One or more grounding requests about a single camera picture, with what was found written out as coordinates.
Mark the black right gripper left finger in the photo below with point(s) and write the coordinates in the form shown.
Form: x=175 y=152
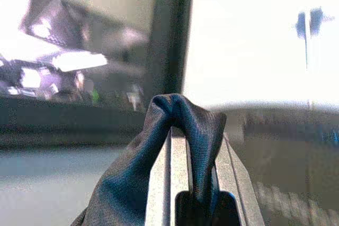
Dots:
x=159 y=197

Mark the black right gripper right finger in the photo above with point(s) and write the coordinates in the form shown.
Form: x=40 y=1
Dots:
x=238 y=183

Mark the large black garment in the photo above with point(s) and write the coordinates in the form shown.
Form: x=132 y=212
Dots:
x=124 y=183

